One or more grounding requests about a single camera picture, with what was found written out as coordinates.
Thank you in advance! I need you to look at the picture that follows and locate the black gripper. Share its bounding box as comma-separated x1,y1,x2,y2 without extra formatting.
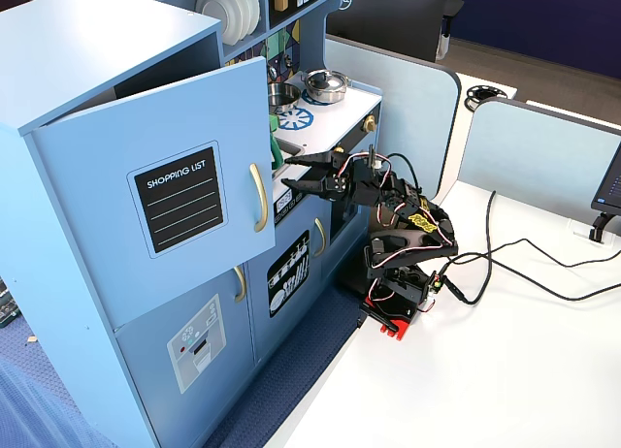
280,150,377,206

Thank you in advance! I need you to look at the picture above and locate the gold shopping list door handle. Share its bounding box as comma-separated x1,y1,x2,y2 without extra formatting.
248,163,270,234

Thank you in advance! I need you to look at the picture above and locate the blue shopping list door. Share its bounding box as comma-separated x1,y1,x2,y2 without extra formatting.
18,55,278,332

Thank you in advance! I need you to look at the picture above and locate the blue oven door with window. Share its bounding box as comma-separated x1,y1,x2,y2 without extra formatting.
328,195,373,287

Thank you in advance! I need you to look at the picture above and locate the blue dishwasher print door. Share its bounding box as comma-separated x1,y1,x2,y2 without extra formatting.
245,209,332,368

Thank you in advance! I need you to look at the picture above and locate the black microwave door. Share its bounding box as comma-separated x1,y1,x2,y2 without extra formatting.
268,0,342,30

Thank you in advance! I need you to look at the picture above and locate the blue ice dispenser door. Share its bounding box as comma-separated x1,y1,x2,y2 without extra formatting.
114,261,258,448

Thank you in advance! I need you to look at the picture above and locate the blue toy kitchen cabinet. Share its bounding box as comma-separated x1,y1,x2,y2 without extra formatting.
0,0,384,448

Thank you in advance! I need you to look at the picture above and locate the grey sink basin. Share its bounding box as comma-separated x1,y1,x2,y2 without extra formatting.
273,136,306,180

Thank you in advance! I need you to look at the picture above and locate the green plastic pitcher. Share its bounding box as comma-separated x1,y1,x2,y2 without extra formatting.
269,112,283,171

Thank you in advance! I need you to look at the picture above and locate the steel pot with lid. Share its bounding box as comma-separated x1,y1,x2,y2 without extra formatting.
300,68,351,105

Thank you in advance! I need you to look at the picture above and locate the light grey desk partition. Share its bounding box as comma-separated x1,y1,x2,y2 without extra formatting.
324,38,461,202
463,97,621,226

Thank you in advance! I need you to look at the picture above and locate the motor controller board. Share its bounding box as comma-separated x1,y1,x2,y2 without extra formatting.
425,271,448,314

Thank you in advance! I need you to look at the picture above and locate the black monitor back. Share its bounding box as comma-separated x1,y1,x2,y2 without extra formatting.
325,0,450,64

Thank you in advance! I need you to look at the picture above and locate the white plastic plate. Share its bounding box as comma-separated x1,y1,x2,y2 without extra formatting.
227,0,254,40
195,0,242,46
242,0,262,35

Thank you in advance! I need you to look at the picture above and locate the black filament spool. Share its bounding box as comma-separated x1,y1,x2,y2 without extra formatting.
464,83,508,112

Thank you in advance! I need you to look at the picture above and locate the black computer monitor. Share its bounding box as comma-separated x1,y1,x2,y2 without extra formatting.
587,142,621,241

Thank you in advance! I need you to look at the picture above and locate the green tool bit case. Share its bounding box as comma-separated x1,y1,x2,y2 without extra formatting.
0,277,20,331

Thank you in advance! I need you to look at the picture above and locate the gold dishwasher door handle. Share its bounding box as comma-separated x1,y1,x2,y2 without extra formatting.
312,218,327,259

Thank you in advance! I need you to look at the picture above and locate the gold ice dispenser door handle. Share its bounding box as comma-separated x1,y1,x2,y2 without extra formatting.
233,266,248,304

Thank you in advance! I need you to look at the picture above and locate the red robot base mount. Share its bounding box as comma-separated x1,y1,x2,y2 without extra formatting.
358,292,419,342

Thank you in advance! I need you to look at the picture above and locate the black power cable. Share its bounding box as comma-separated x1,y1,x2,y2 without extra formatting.
443,190,497,304

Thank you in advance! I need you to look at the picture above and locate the black data cable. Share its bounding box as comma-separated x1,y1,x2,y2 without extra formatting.
445,238,621,270
455,256,621,303

